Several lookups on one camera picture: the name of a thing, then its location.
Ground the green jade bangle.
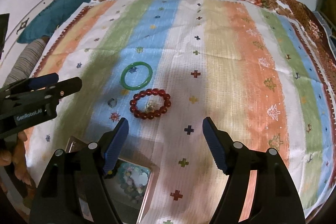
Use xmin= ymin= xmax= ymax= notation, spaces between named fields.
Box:
xmin=120 ymin=61 xmax=153 ymax=91

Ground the red bead bracelet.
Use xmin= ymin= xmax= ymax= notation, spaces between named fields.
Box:
xmin=129 ymin=88 xmax=172 ymax=120

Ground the person's left hand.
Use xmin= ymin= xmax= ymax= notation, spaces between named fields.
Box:
xmin=1 ymin=131 xmax=32 ymax=186

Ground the grey striped pillow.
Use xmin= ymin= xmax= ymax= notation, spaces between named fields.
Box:
xmin=3 ymin=36 xmax=50 ymax=86

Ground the silver metal tin box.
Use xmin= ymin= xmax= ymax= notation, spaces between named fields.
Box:
xmin=64 ymin=135 xmax=154 ymax=224

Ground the teal pillow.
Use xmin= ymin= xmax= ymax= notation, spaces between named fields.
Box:
xmin=17 ymin=0 xmax=91 ymax=44

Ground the striped colourful cloth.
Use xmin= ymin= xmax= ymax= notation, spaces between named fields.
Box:
xmin=27 ymin=0 xmax=335 ymax=223

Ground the small silver ring pair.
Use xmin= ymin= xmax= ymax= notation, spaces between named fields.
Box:
xmin=144 ymin=101 xmax=158 ymax=113

